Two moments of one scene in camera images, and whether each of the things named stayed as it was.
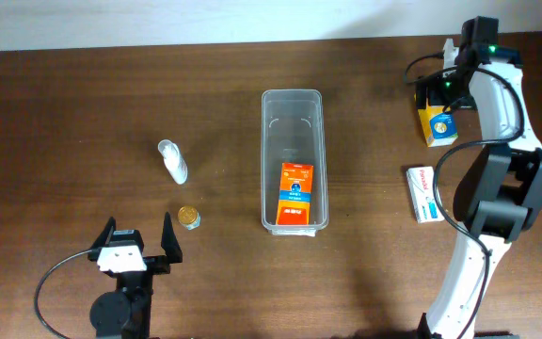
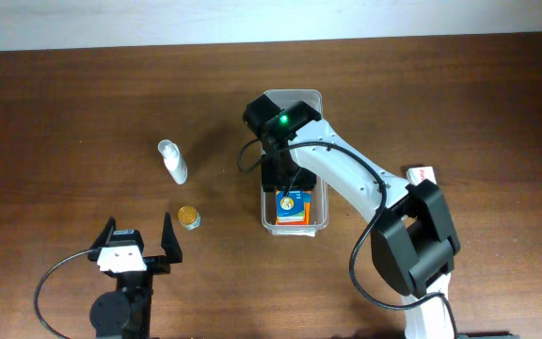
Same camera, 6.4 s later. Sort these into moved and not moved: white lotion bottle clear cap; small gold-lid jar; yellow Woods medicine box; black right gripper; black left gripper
Moved: black right gripper; yellow Woods medicine box
Not moved: small gold-lid jar; white lotion bottle clear cap; black left gripper
